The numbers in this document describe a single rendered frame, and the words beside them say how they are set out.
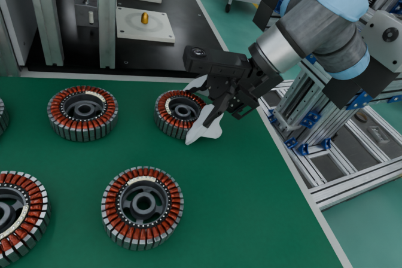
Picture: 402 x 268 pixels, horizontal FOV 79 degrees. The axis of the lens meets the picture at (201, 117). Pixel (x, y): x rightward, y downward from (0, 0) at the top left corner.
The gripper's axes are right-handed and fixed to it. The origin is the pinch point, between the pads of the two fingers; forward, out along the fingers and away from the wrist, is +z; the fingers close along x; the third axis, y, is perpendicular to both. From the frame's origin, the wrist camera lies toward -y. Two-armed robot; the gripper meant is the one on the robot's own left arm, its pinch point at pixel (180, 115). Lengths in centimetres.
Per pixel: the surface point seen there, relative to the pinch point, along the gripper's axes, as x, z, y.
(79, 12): 27.1, 8.2, -22.9
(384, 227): 0, 0, 153
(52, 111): -4.0, 9.0, -20.5
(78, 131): -7.5, 7.0, -16.5
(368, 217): 6, 3, 147
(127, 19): 32.7, 4.8, -12.6
